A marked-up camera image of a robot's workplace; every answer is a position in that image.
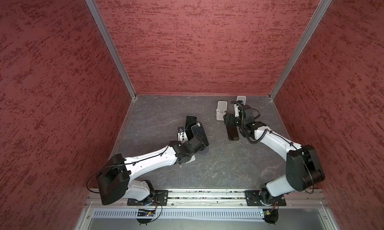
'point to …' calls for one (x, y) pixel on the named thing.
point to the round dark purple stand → (205, 151)
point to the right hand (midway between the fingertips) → (229, 119)
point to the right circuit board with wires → (271, 217)
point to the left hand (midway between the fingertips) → (186, 146)
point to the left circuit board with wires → (147, 212)
